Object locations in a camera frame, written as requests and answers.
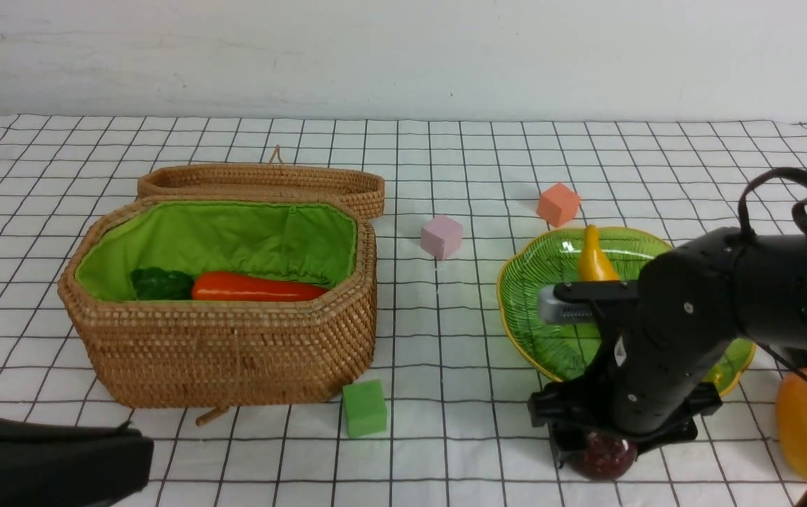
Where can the white checkered tablecloth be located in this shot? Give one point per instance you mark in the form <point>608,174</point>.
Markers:
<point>458,430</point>

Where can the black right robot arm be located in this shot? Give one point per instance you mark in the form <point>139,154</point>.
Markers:
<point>662,333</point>

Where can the dark purple toy passionfruit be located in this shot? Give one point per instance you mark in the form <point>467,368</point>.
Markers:
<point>605,458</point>

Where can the green glass leaf plate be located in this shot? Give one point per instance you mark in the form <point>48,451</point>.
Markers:
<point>562,353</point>

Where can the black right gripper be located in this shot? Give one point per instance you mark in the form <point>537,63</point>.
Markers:
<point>633,390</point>

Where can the orange foam cube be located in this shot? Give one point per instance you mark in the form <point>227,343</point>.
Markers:
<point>558,205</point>

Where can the pink foam cube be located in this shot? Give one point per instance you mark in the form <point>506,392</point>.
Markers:
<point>441,236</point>

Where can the yellow toy banana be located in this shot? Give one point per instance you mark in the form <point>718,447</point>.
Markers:
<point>594,265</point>

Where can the green foam cube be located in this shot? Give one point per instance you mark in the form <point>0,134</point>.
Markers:
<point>365,411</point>

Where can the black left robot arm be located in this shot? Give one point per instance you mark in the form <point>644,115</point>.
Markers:
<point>49,465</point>

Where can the woven rattan basket lid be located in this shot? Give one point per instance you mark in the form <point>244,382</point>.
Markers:
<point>363,193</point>

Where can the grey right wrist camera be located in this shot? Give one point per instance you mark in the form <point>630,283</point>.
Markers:
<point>552,311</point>

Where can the orange toy carrot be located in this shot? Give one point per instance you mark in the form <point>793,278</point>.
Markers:
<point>157,284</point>

